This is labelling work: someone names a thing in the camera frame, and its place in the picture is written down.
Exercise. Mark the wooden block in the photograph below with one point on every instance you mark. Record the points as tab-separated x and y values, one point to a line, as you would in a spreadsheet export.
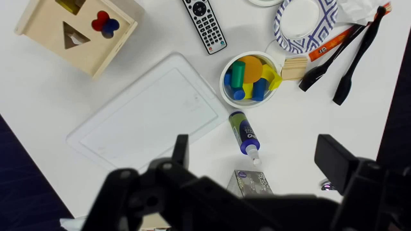
294	68

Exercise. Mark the silver foil packet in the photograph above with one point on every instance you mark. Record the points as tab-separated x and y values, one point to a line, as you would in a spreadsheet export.
246	183

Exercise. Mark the white bowl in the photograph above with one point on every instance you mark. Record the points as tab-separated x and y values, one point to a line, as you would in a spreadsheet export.
243	97

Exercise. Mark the black remote control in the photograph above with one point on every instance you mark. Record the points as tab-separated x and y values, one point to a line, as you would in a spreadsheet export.
207	25

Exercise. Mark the yellow block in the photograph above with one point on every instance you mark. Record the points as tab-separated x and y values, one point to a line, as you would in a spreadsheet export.
271	75

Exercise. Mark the wooden shape sorter box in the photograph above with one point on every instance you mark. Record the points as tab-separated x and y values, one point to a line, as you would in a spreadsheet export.
64	28

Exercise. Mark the green cylinder block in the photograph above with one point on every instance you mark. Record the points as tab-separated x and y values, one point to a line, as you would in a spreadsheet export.
238	74

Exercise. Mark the blue cylinder block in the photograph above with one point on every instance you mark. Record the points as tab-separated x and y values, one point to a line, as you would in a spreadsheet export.
260	88

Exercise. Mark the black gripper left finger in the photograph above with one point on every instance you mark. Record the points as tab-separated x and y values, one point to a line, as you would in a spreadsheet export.
180	152

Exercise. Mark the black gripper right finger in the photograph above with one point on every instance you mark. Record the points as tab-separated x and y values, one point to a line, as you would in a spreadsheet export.
335	161

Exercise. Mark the red blue shape piece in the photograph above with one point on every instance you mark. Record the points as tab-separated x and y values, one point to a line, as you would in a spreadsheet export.
106	24

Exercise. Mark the white tablet tray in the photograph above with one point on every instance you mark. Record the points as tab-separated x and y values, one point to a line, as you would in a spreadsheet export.
143	122

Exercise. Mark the blue patterned paper plate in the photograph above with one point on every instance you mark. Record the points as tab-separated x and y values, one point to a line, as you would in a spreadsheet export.
302	25

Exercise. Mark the white crumpled paper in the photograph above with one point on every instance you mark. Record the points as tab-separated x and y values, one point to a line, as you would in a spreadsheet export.
357	11

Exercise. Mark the orange round block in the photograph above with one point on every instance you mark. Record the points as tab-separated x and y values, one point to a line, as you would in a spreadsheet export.
253	69

